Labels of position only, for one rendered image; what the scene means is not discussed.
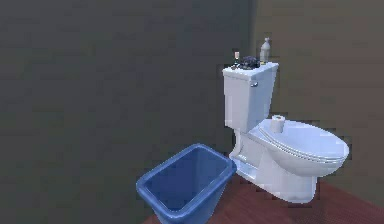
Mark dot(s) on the blue trash can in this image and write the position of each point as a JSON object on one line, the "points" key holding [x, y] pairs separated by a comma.
{"points": [[186, 186]]}

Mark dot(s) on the small dark spray bottle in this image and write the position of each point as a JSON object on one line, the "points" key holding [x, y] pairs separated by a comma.
{"points": [[236, 59]]}

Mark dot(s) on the dark crumpled cloth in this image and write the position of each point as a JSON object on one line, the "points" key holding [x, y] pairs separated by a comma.
{"points": [[249, 62]]}

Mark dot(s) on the pale grey bottle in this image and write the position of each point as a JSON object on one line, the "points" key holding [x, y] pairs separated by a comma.
{"points": [[265, 51]]}

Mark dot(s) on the white toilet paper roll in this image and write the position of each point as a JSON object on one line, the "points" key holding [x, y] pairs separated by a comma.
{"points": [[277, 124]]}

